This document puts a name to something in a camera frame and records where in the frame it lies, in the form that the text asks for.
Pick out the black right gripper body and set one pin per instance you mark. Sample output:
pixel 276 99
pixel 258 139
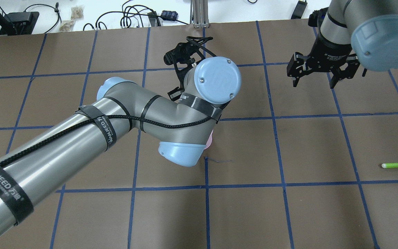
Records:
pixel 330 52

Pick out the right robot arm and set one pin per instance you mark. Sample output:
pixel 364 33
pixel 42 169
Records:
pixel 352 33

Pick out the pink mesh cup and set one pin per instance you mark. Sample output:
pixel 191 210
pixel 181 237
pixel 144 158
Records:
pixel 209 141

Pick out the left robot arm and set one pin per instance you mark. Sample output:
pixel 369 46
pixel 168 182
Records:
pixel 31 173

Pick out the aluminium frame post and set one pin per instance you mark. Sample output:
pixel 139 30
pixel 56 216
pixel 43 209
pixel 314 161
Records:
pixel 199 17

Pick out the black power adapter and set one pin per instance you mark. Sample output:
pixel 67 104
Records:
pixel 299 9

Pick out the black box on table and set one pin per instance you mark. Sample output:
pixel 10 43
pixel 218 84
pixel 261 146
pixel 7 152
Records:
pixel 23 22

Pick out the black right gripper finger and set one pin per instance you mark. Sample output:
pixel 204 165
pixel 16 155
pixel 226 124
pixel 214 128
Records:
pixel 336 77
pixel 295 81

